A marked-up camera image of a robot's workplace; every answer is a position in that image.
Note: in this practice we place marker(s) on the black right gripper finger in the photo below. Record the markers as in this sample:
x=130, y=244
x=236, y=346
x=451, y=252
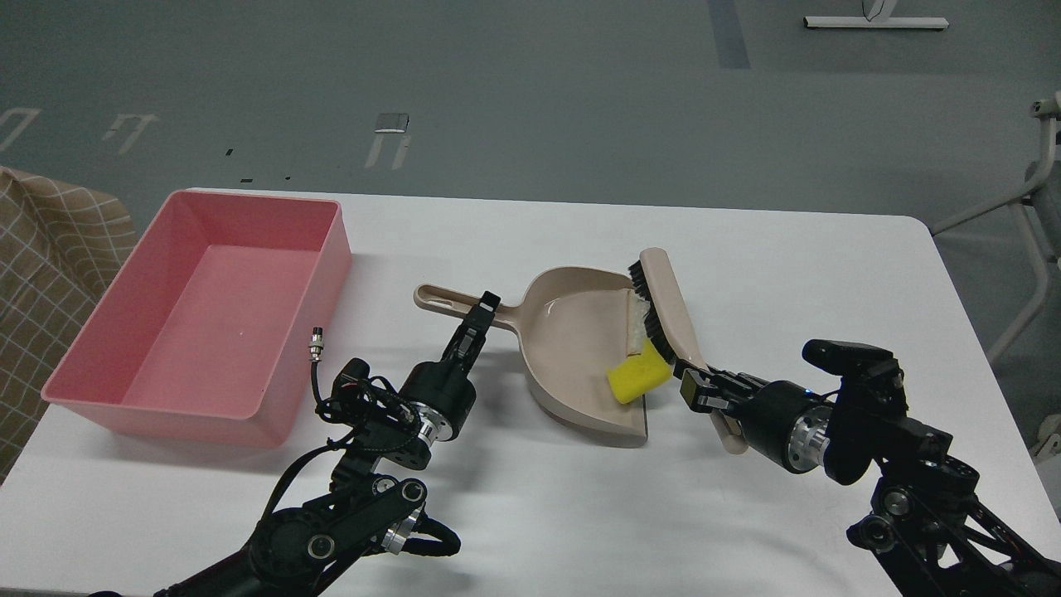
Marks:
x=699, y=396
x=729, y=381

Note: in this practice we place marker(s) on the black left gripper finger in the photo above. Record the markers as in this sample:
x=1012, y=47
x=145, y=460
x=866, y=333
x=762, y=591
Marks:
x=483, y=314
x=461, y=342

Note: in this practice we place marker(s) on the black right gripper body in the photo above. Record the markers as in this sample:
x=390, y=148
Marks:
x=784, y=422

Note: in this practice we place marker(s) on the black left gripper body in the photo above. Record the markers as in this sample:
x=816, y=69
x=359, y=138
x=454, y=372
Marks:
x=441, y=392

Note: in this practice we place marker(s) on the yellow sponge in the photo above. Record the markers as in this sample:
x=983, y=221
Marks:
x=638, y=374

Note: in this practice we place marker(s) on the beige plastic dustpan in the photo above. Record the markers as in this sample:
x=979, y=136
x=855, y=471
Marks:
x=573, y=325

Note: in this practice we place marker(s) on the beige brush black bristles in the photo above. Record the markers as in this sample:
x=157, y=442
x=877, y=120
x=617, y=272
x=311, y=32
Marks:
x=666, y=319

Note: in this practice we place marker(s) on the bread slice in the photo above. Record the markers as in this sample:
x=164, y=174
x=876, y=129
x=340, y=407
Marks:
x=636, y=324

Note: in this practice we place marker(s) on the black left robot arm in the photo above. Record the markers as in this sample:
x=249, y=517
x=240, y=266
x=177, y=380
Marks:
x=331, y=507

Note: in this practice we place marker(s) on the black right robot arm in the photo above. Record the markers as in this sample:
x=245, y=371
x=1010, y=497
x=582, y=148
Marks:
x=926, y=528

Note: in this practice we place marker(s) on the pink plastic bin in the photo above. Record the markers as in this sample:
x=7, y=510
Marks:
x=204, y=332

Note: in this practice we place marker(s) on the grey floor socket plate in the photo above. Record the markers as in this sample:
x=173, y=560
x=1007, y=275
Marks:
x=392, y=123

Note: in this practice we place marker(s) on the grey office chair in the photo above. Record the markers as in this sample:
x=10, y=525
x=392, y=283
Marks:
x=1036, y=223

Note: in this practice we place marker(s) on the white desk foot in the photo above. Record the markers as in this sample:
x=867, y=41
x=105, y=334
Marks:
x=877, y=15

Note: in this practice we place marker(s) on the brown checkered cloth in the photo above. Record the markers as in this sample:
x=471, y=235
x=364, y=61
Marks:
x=61, y=247

